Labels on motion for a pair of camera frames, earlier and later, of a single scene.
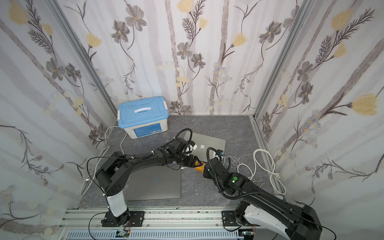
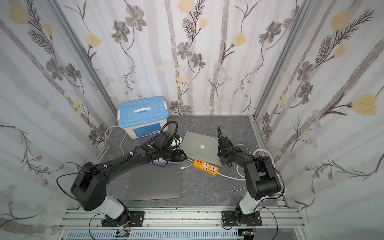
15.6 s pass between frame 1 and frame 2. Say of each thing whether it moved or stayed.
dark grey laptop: stayed
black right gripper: moved
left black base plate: stayed
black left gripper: moved
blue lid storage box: stayed
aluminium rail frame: stayed
